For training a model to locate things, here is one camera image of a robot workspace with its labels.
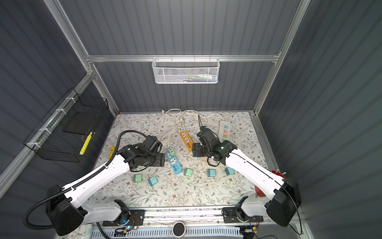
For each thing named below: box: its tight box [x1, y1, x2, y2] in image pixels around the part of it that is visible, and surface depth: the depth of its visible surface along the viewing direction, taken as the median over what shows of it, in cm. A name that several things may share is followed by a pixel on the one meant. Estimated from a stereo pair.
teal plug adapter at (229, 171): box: [224, 166, 236, 176], surface depth 89 cm
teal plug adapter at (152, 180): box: [148, 175, 158, 186], surface depth 86 cm
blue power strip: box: [165, 151, 183, 175], surface depth 91 cm
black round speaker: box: [172, 221, 186, 238], surface depth 67 cm
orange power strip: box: [180, 130, 194, 152], surface depth 104 cm
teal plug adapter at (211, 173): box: [207, 168, 217, 178], surface depth 89 cm
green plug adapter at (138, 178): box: [132, 173, 143, 183], surface depth 87 cm
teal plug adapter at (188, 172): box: [183, 167, 193, 177], surface depth 88 cm
